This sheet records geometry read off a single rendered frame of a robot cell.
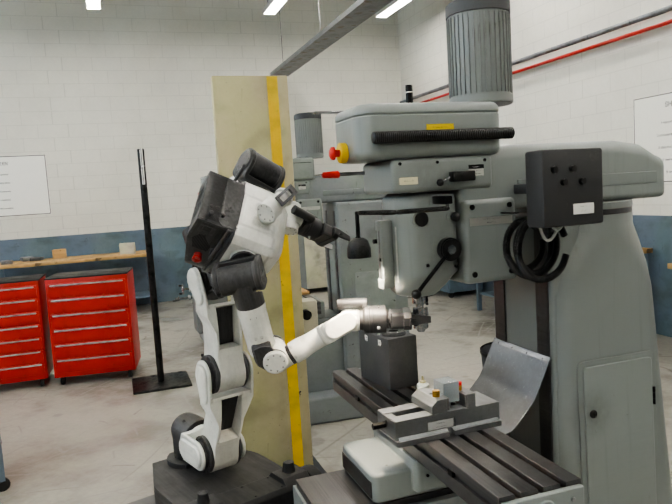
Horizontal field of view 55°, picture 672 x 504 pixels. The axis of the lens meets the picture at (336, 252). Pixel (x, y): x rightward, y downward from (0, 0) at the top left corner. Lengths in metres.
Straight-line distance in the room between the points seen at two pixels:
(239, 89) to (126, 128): 7.31
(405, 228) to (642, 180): 0.87
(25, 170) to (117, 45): 2.38
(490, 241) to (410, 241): 0.26
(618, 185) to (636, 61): 5.13
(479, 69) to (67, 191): 9.25
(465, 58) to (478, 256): 0.61
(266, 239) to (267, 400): 1.89
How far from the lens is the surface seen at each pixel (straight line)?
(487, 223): 2.02
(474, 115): 2.00
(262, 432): 3.87
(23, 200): 10.91
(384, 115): 1.87
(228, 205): 2.06
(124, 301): 6.35
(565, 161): 1.87
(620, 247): 2.25
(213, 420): 2.49
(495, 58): 2.11
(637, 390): 2.35
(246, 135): 3.64
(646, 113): 7.27
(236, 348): 2.40
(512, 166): 2.08
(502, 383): 2.31
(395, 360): 2.35
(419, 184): 1.91
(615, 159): 2.33
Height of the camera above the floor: 1.65
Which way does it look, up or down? 6 degrees down
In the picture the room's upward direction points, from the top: 4 degrees counter-clockwise
